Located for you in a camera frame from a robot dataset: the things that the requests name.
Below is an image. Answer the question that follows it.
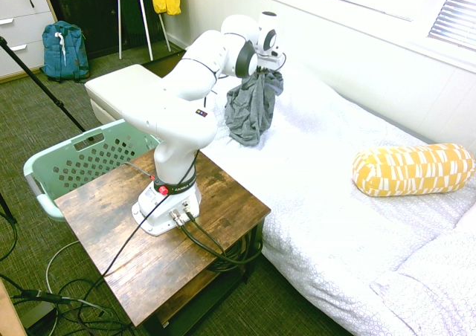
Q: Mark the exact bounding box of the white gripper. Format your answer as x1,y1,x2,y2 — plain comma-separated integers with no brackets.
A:
256,52,286,77

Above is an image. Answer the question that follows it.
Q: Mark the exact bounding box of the grey shirt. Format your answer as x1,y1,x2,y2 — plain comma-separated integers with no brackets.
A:
224,70,285,148

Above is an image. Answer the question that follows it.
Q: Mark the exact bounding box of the white clothes rack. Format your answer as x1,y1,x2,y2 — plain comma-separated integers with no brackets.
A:
117,0,173,62

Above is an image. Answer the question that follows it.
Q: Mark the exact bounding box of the green plastic laundry basket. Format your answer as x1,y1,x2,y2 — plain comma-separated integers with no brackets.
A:
22,118,163,222

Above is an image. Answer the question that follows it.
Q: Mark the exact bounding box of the cream bench cushion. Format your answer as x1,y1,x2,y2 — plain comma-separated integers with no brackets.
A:
84,63,165,124

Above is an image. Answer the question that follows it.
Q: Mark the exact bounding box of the white circle-print bedspread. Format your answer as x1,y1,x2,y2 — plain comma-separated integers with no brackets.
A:
200,59,476,336

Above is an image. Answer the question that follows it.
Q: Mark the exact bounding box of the dark wooden cabinet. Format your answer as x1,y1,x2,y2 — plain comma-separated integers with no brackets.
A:
40,0,123,60

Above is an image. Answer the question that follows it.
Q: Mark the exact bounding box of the yellow patterned bolster pillow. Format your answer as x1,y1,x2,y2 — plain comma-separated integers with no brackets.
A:
352,143,476,198

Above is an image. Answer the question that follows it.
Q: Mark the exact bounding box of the blue backpack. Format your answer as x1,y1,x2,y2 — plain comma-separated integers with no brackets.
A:
39,20,91,83

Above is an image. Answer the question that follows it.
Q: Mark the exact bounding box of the window blind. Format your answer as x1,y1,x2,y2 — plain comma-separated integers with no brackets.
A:
427,0,476,51

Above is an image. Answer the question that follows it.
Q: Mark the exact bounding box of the rustic wooden side table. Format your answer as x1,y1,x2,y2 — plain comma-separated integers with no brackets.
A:
54,148,271,336

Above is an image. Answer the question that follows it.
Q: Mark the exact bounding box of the white drawer dresser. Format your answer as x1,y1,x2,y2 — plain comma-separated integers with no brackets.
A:
0,0,59,83

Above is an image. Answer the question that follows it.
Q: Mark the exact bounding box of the light wooden furniture edge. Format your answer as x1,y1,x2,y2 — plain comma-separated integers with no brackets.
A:
0,280,27,336

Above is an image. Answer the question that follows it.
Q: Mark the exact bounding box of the grey cable red plug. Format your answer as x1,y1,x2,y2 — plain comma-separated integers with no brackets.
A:
124,161,169,196

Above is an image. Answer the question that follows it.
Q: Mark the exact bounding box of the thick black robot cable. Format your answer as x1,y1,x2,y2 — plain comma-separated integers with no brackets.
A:
184,207,263,266
170,210,263,274

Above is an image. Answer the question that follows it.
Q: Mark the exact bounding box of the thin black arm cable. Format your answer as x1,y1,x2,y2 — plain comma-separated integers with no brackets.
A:
102,153,200,278

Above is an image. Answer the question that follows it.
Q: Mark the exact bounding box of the white floor cable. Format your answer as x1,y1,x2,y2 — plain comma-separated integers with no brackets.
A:
45,239,81,296

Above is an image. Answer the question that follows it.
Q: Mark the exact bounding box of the black floor cable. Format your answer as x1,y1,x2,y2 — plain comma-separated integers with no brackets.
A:
0,272,131,336

